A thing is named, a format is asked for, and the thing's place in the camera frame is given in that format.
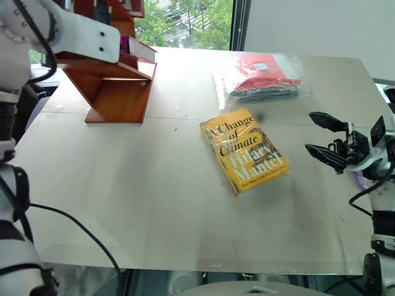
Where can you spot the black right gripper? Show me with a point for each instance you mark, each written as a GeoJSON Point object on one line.
{"type": "Point", "coordinates": [355, 148]}

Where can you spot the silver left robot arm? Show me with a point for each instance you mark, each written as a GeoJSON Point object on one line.
{"type": "Point", "coordinates": [12, 61]}

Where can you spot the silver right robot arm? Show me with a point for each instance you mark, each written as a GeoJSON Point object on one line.
{"type": "Point", "coordinates": [382, 222]}

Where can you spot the yellow book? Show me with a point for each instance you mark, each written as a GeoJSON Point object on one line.
{"type": "Point", "coordinates": [247, 151]}

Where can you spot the dark red hardcover book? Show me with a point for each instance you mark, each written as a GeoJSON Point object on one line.
{"type": "Point", "coordinates": [143, 49]}

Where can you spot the wooden bookshelf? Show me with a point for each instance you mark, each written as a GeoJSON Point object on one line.
{"type": "Point", "coordinates": [120, 98]}

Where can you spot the magenta book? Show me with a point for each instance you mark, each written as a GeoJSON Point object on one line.
{"type": "Point", "coordinates": [124, 43]}

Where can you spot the purple object under wrist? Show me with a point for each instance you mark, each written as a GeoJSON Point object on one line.
{"type": "Point", "coordinates": [361, 180]}

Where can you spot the plastic bag of red clothes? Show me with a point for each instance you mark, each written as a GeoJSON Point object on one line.
{"type": "Point", "coordinates": [262, 78]}

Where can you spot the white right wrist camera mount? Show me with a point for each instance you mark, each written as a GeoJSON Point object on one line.
{"type": "Point", "coordinates": [377, 155]}

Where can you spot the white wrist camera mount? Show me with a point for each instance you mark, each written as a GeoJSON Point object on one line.
{"type": "Point", "coordinates": [86, 34]}
{"type": "Point", "coordinates": [377, 155]}

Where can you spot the black window frame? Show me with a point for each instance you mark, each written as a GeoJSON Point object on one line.
{"type": "Point", "coordinates": [240, 24]}

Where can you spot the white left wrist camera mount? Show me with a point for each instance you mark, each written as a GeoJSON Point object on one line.
{"type": "Point", "coordinates": [86, 34]}

